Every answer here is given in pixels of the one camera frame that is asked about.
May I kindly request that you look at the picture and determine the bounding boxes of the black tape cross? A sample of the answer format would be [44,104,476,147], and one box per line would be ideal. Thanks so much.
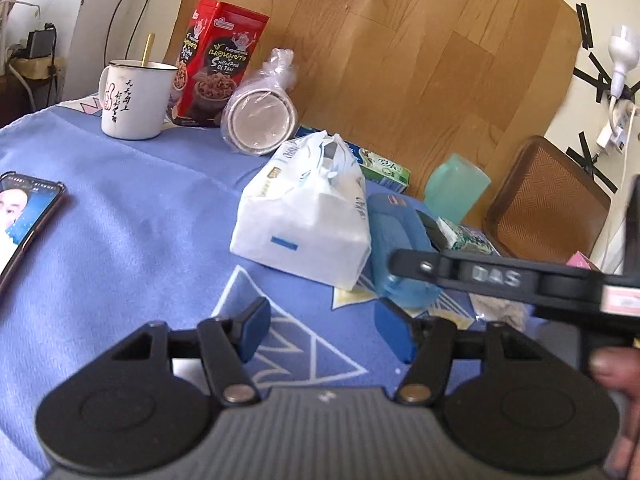
[572,51,624,107]
[566,130,619,194]

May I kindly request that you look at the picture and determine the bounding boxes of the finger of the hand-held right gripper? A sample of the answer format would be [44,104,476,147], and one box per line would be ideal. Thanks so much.
[389,248,543,308]
[416,209,452,252]

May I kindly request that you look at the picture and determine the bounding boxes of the plastic-wrapped paper cups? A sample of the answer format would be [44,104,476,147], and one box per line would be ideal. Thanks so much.
[220,47,302,157]

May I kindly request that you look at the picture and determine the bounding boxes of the white tissue pack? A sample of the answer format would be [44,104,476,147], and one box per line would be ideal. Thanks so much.
[229,130,372,291]

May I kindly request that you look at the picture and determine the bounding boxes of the black charger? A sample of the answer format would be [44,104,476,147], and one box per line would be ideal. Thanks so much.
[26,22,59,60]

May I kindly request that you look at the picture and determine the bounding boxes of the white cable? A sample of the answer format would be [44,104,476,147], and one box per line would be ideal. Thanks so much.
[596,110,640,272]

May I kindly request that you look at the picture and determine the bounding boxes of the black tape strip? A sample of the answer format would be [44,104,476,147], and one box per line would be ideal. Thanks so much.
[575,3,594,51]

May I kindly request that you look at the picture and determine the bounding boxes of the pink tin box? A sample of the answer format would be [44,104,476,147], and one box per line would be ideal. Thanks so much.
[566,250,602,272]

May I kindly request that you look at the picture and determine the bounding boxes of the power strip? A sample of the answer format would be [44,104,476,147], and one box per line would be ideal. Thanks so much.
[9,55,67,82]

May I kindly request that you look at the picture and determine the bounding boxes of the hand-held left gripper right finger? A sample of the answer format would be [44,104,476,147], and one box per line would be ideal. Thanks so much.
[374,297,538,407]

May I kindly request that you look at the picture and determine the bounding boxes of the red snack tin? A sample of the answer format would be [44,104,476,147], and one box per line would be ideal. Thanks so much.
[167,0,271,129]

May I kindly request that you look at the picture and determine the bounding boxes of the green plastic cup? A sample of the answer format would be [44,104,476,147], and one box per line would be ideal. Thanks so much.
[424,153,493,224]

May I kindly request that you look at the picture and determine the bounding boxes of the blue fabric pouch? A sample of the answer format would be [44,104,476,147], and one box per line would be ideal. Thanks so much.
[367,192,442,310]

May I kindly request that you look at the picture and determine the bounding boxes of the wood-pattern wall sheet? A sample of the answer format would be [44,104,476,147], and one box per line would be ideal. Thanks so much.
[170,0,582,227]

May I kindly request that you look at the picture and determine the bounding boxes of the blue printed tablecloth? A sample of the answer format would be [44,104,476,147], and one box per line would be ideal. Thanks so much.
[0,91,593,480]

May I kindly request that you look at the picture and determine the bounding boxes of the smartphone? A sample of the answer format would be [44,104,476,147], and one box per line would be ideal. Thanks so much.
[0,171,67,297]

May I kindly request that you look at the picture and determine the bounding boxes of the black cable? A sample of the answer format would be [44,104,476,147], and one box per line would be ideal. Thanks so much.
[101,0,142,77]

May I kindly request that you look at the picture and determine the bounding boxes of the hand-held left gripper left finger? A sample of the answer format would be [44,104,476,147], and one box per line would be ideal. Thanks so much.
[107,296,273,407]

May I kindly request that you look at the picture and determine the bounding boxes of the person's right hand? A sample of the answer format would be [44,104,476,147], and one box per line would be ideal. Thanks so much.
[587,347,640,467]

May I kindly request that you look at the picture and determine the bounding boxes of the white enamel mug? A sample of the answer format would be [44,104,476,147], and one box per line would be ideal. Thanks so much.
[97,60,180,141]

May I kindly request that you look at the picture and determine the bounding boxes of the green toothpaste box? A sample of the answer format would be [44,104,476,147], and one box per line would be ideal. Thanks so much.
[295,125,412,194]

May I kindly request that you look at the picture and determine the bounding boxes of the white wall adapter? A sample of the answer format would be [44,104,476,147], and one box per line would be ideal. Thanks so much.
[596,102,640,155]

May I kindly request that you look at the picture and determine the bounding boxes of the brown woven chair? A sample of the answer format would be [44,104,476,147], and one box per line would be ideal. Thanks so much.
[482,135,613,264]

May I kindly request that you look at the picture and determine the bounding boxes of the small green-print tissue packet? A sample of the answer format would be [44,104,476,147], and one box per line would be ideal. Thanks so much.
[436,216,501,257]

